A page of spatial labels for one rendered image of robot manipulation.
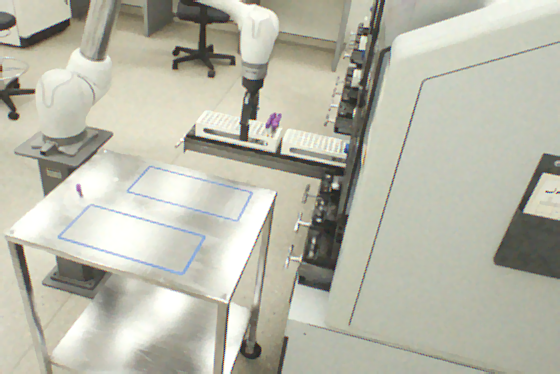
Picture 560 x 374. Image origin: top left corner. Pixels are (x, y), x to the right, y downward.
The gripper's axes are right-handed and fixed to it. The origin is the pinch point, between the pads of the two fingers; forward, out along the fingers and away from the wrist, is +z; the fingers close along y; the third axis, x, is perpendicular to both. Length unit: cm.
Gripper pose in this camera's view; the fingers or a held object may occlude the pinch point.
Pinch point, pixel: (248, 127)
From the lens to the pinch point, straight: 166.0
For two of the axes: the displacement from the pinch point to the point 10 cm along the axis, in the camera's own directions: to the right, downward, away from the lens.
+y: -2.3, 4.8, -8.5
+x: 9.7, 2.1, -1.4
